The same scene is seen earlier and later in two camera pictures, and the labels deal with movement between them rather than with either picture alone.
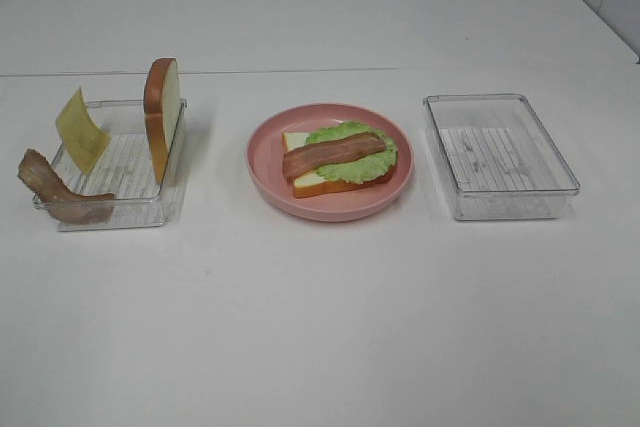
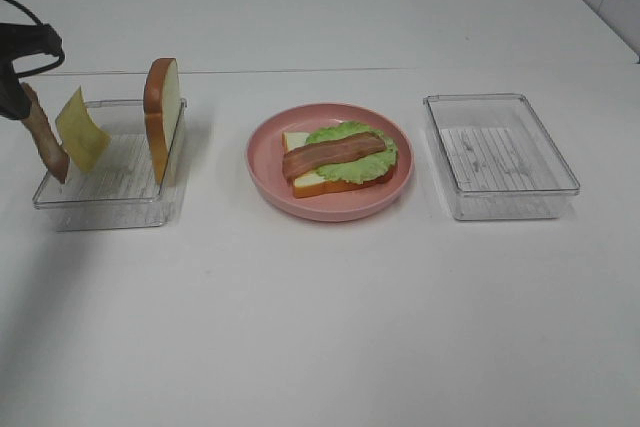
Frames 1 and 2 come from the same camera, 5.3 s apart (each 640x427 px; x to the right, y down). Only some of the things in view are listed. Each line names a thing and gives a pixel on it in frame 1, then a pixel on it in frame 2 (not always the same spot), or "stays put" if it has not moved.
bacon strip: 38,175 -> 53,153
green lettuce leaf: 360,169 stays put
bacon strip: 307,158 stays put
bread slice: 314,184 stays put
